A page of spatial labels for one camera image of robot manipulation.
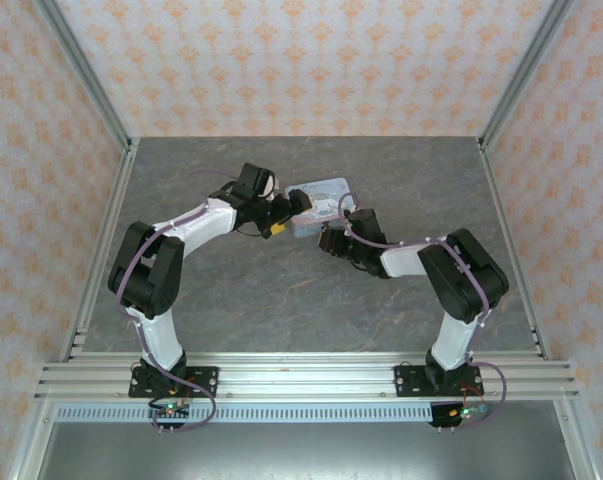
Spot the aluminium frame leg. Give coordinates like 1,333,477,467
8,399,58,480
553,399,600,480

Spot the aluminium side rail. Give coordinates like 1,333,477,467
68,142,141,362
478,139,552,362

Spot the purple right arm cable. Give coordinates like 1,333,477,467
337,191,509,431

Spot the cartoon bunny tin box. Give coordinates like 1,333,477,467
283,176,358,242

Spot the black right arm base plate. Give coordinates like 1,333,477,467
394,364,483,399

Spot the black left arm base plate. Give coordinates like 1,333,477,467
128,365,220,399

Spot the aluminium mounting rail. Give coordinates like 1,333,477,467
34,351,581,402

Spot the aluminium frame post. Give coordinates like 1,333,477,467
478,0,577,151
34,0,134,151

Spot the slotted grey cable duct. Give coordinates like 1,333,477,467
54,403,492,425

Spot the grey metal panel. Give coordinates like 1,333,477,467
35,422,580,480

